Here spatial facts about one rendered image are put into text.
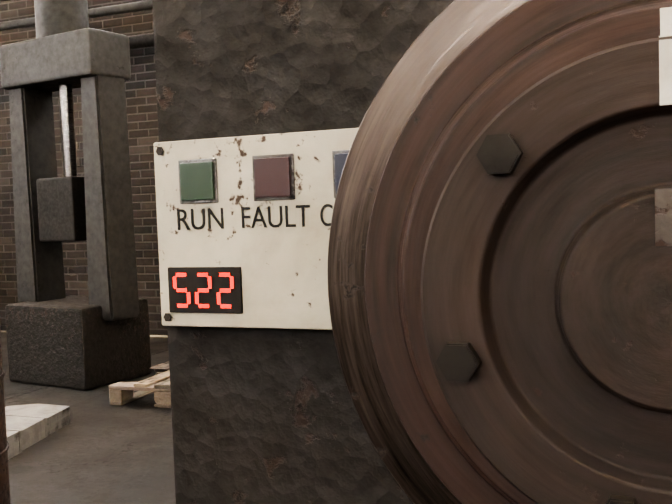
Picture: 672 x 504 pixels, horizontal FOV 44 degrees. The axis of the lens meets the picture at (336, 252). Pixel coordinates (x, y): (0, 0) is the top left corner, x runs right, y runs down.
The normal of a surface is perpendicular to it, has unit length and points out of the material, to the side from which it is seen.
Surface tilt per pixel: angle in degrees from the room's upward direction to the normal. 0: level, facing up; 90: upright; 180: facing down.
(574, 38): 90
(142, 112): 90
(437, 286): 90
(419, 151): 90
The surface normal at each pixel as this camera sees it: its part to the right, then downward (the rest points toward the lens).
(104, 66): 0.85, 0.00
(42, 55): -0.53, 0.07
